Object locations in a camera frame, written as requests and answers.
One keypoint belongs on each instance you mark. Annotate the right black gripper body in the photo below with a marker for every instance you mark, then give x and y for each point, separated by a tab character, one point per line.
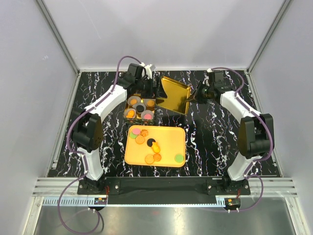
204	94

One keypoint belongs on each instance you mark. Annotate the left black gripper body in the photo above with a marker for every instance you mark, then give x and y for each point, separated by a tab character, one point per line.
145	87

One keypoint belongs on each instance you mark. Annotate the tan ridged round cookie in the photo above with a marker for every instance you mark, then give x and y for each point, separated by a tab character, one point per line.
150	103

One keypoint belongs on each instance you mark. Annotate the gold tin lid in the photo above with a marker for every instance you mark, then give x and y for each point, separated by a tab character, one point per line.
177	93

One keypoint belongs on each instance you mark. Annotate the black round cookie top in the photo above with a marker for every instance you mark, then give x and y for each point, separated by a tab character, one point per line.
140	108

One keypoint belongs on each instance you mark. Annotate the black round cookie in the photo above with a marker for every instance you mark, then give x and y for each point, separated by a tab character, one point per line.
140	108
150	142

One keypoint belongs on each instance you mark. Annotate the orange bear cookie top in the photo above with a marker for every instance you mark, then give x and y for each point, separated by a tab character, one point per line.
130	114

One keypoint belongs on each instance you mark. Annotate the orange bear cookie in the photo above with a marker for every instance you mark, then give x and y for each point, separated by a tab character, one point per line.
155	147
130	114

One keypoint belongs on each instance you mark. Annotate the pink round cookie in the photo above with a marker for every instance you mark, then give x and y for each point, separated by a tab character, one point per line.
147	116
136	131

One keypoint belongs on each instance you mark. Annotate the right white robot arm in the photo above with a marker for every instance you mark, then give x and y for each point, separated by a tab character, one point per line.
256	133

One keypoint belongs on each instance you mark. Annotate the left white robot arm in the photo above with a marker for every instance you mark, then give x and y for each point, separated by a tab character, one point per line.
86	131

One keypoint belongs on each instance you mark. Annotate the white paper cup back right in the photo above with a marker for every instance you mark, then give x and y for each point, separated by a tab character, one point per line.
145	100

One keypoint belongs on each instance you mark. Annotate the white paper cup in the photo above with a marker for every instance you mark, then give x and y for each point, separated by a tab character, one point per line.
126	111
147	111
133	97
145	100
134	106

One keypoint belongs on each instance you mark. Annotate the white paper cup back left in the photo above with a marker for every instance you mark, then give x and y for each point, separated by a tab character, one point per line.
133	97

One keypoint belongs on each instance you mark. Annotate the white paper cup front right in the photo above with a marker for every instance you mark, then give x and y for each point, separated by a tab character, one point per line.
147	111

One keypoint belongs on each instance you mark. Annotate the white paper cup centre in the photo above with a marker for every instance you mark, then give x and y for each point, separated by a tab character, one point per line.
134	106

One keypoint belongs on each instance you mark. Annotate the gold cookie tin box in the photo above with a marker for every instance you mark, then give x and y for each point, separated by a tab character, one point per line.
138	120

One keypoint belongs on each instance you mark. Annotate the white paper cup front left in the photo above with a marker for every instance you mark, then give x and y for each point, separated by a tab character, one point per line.
126	111

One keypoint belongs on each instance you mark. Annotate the orange swirl cookie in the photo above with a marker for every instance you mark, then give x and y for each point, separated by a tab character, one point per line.
157	157
144	133

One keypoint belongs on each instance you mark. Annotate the black round cookie centre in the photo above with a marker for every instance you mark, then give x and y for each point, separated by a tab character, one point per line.
150	142

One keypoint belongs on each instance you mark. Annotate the tan dotted round cookie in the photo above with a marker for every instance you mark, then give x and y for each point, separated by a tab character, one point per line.
140	139

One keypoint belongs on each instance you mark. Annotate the green round cookie left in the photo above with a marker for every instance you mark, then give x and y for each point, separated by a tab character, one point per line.
133	136

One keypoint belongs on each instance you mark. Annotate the green round cookie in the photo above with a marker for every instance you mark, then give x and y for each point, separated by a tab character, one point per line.
133	136
179	158

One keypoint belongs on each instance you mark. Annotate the yellow plastic tray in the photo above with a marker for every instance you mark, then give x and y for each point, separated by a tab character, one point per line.
171	141

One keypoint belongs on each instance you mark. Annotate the orange bear cookie centre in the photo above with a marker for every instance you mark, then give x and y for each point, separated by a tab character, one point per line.
155	147

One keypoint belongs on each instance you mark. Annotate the green round cookie right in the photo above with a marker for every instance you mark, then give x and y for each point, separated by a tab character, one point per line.
179	158

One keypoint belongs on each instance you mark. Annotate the orange swirl cookie front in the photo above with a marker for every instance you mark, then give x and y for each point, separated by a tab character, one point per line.
157	157

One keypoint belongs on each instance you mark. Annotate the tan dotted cookie front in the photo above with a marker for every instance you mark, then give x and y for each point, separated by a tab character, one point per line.
149	159

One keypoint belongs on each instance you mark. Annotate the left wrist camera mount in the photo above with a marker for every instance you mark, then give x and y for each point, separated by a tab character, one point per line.
148	69

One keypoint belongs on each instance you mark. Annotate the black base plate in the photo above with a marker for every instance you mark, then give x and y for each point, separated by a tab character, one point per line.
141	191

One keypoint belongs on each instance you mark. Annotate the slotted cable duct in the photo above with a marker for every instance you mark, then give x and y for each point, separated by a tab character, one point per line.
76	201

